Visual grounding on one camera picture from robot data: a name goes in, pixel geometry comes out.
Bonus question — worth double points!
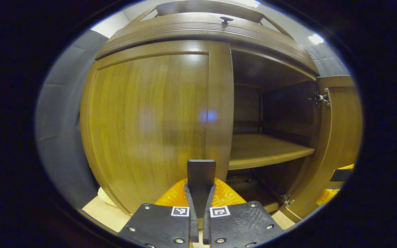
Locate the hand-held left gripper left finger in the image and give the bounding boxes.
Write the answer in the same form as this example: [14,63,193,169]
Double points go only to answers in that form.
[118,177,199,248]

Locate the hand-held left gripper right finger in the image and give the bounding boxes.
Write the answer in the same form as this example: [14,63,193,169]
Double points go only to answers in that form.
[203,177,284,248]

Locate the wooden shoe cabinet door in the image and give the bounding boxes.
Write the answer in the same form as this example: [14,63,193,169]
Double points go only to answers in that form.
[80,40,234,215]
[281,76,363,223]

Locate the wooden double-door shoe cabinet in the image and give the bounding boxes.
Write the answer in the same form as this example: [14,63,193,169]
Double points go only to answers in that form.
[80,0,363,223]

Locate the wooden cabinet drawer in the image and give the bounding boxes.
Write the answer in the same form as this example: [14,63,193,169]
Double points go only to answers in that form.
[95,13,320,77]

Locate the pale yellow plush ball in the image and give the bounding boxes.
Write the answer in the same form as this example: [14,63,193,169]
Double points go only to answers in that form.
[98,187,117,208]

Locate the wooden inner shelf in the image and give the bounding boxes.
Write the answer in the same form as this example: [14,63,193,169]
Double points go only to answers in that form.
[228,134,316,170]

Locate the large ceiling light panel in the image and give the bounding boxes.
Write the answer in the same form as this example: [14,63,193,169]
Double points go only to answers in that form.
[233,0,262,8]

